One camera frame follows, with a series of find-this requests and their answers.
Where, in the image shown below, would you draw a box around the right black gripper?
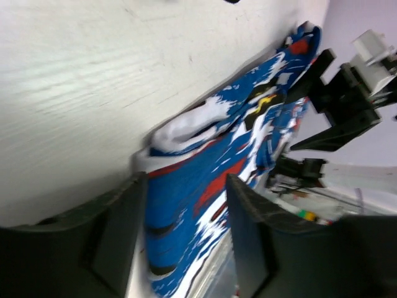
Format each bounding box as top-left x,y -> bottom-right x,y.
285,48 -> 381,152

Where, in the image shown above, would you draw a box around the blue white patterned trousers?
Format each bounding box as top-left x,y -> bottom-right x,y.
135,22 -> 322,297

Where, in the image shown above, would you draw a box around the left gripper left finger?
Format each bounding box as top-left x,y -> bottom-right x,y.
1,172 -> 148,297

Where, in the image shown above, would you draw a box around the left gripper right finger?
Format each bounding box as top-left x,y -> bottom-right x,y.
226,174 -> 396,297

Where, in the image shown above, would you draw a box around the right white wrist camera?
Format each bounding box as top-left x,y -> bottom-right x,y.
350,29 -> 396,96

